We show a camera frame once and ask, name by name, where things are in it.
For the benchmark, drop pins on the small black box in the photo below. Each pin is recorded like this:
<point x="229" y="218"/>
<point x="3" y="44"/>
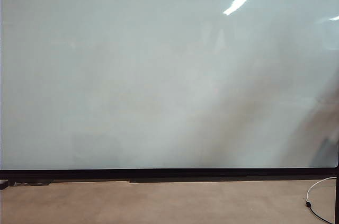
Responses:
<point x="3" y="184"/>

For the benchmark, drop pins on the short black tray piece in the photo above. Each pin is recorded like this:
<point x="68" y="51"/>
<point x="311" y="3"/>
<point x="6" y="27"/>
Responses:
<point x="34" y="183"/>

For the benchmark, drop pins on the black whiteboard stand post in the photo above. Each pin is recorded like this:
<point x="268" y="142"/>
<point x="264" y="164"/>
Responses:
<point x="338" y="197"/>

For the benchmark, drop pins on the long black pen tray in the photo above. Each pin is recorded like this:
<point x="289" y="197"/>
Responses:
<point x="201" y="180"/>

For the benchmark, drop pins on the large whiteboard with black frame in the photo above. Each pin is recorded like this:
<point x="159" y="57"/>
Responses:
<point x="132" y="75"/>

